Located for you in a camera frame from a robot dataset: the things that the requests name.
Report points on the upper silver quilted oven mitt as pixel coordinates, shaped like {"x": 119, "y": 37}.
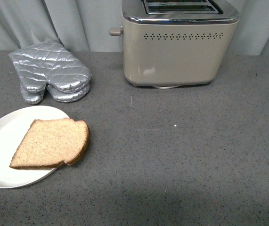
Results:
{"x": 49, "y": 63}

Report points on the lower silver quilted oven mitt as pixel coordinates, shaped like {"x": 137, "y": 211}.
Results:
{"x": 35, "y": 98}

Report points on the grey curtain backdrop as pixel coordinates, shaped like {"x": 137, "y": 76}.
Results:
{"x": 82, "y": 25}

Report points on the brown bread slice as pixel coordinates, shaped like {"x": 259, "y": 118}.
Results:
{"x": 51, "y": 144}

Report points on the cream two-slot toaster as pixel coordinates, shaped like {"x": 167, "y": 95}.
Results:
{"x": 171, "y": 43}

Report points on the white round plate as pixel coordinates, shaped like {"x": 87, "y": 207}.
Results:
{"x": 13, "y": 127}

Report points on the silver quilted oven mitt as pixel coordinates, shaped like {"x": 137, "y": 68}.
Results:
{"x": 35, "y": 98}
{"x": 49, "y": 63}

